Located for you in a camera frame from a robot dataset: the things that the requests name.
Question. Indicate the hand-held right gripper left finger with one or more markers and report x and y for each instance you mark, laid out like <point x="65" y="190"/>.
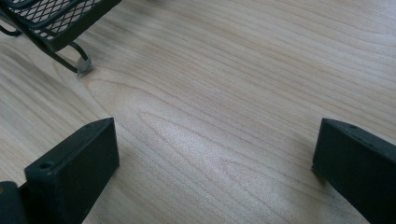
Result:
<point x="71" y="174"/>

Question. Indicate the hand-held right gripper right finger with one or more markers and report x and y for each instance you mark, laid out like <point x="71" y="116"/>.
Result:
<point x="358" y="174"/>

